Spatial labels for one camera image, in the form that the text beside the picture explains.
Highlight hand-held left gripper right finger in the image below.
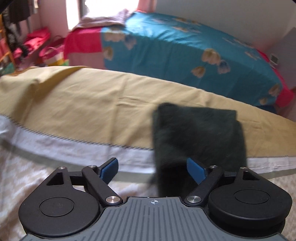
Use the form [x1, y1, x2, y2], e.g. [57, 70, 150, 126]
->
[184, 157, 261, 206]

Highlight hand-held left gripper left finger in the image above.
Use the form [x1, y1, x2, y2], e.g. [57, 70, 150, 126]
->
[46, 157, 122, 206]

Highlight dark green sweater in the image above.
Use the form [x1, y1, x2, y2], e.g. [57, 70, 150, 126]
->
[152, 103, 248, 198]

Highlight red clothes on shelf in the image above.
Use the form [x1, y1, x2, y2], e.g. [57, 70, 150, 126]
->
[12, 27, 52, 59]

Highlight dark hanging clothes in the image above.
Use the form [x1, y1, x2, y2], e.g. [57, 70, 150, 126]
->
[0, 0, 36, 57]

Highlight patterned beige bed sheet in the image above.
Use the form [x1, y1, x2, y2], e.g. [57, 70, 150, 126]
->
[0, 65, 296, 241]

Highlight teal floral blanket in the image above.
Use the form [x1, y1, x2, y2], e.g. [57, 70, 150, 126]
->
[100, 11, 284, 107]

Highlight pink basket bag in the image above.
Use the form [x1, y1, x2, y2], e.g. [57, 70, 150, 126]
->
[39, 35, 67, 67]

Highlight white device on nightstand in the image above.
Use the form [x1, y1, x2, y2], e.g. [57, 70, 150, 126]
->
[269, 53, 280, 68]

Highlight pale pink cloth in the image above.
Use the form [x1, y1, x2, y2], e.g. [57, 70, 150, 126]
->
[71, 9, 137, 31]

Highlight wooden rack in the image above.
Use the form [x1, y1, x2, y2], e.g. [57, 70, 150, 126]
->
[0, 14, 15, 69]

